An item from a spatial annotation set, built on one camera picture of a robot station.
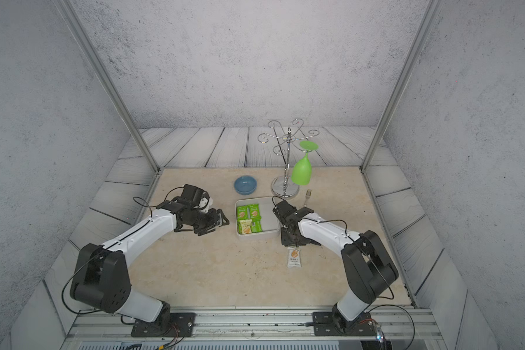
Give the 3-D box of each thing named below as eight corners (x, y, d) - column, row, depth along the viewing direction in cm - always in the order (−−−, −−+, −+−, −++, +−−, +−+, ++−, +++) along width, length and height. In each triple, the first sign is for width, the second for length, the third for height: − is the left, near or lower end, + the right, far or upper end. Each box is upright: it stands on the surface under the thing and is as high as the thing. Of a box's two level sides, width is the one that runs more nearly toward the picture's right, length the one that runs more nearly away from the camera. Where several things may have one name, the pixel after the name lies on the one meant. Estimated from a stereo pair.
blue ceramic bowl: (234, 195, 111) (233, 190, 108) (236, 181, 118) (235, 176, 114) (256, 195, 111) (256, 189, 108) (257, 181, 118) (256, 176, 114)
